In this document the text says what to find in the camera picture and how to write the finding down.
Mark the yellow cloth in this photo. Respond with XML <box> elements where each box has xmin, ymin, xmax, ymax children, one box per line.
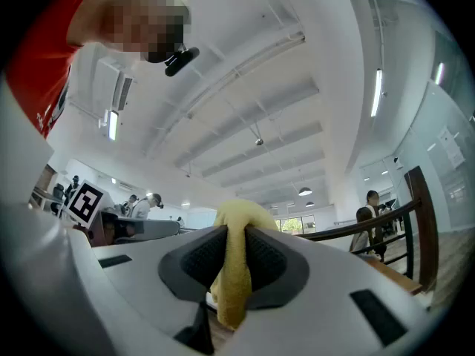
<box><xmin>209</xmin><ymin>197</ymin><xmax>280</xmax><ymax>332</ymax></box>

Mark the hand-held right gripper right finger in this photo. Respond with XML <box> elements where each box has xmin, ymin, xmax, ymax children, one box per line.
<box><xmin>222</xmin><ymin>225</ymin><xmax>445</xmax><ymax>356</ymax></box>

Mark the white air conditioner unit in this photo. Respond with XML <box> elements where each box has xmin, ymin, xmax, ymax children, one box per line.
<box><xmin>111</xmin><ymin>70</ymin><xmax>134</xmax><ymax>113</ymax></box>

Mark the person's red shirt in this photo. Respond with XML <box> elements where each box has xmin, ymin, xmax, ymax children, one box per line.
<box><xmin>3</xmin><ymin>0</ymin><xmax>102</xmax><ymax>139</ymax></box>

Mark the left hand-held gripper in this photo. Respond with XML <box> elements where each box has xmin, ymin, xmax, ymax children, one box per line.
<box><xmin>61</xmin><ymin>179</ymin><xmax>192</xmax><ymax>248</ymax></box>

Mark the window with green view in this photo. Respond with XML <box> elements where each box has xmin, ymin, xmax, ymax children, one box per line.
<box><xmin>276</xmin><ymin>215</ymin><xmax>316</xmax><ymax>234</ymax></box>

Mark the black head-worn camera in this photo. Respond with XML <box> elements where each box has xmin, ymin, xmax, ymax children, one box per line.
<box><xmin>164</xmin><ymin>46</ymin><xmax>200</xmax><ymax>78</ymax></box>

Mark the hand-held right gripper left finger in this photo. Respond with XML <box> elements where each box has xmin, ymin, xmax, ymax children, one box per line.
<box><xmin>91</xmin><ymin>224</ymin><xmax>229</xmax><ymax>356</ymax></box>

